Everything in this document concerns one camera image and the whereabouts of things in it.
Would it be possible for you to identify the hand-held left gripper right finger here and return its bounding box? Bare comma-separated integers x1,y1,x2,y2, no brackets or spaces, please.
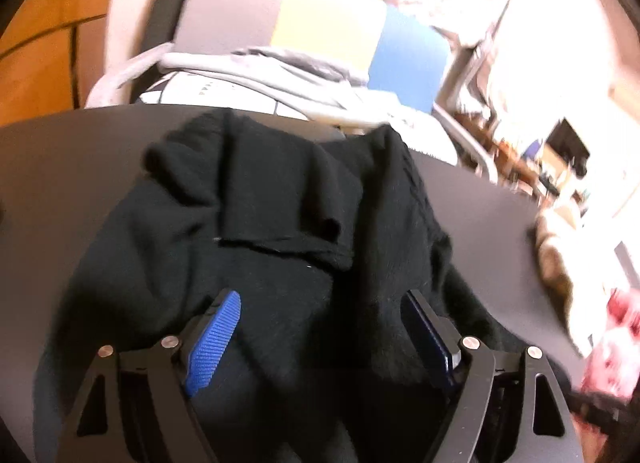
401,288,587,463

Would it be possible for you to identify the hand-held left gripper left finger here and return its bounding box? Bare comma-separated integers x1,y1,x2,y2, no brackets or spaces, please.
56,289,243,463

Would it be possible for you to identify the black sweater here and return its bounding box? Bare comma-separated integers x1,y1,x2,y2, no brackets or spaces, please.
32,108,591,463

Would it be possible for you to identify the cream knit garment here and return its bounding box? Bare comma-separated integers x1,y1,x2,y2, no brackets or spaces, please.
532,203,601,359

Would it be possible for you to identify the pinkish red garment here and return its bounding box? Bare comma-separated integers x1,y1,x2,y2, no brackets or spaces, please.
580,288,640,401

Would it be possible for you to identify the wooden desk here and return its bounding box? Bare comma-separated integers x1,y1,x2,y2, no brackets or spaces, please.
480,113,601,214

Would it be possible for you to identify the white cushion with deer print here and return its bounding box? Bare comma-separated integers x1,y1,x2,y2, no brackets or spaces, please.
345,106,461,166

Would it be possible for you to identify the black monitor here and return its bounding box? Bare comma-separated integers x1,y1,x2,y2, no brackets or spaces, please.
545,118,591,169

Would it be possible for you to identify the white cushion with triangle print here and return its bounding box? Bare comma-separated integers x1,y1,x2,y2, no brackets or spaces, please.
135,70,311,119

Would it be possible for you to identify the light grey garment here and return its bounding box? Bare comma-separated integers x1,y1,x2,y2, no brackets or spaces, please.
160,46,401,124

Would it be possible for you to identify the wooden wardrobe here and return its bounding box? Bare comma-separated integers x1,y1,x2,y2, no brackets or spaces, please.
0,0,126,129

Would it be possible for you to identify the grey yellow blue chair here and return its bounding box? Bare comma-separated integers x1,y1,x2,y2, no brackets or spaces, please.
85,0,501,184

